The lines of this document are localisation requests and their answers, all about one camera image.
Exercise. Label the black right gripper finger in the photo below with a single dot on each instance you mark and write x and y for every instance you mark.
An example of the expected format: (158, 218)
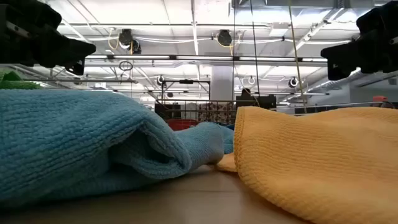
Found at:
(336, 72)
(351, 54)

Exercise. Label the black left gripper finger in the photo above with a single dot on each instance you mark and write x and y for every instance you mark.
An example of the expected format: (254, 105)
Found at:
(62, 51)
(77, 68)

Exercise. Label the green microfiber towel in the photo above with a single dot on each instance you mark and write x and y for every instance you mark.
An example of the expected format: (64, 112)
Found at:
(15, 82)

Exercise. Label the blue microfiber towel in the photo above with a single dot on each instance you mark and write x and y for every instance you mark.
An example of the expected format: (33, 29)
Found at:
(77, 133)
(229, 137)

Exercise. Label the orange microfiber towel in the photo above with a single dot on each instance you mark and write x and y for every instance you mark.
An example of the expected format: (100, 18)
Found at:
(311, 161)

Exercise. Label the red crate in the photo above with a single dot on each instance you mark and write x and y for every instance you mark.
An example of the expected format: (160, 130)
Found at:
(182, 124)

